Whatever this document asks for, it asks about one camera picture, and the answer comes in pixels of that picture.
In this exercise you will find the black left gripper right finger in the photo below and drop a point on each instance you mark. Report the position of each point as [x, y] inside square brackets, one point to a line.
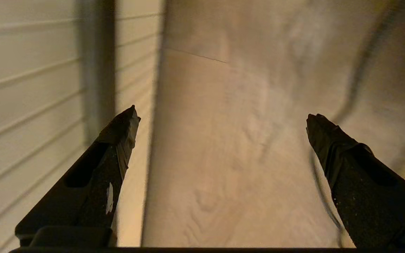
[371, 196]

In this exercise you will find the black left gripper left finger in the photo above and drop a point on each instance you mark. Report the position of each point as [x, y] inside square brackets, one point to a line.
[83, 196]

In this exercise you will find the cream white ribbed drawer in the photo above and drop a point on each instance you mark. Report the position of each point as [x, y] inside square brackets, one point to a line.
[19, 88]

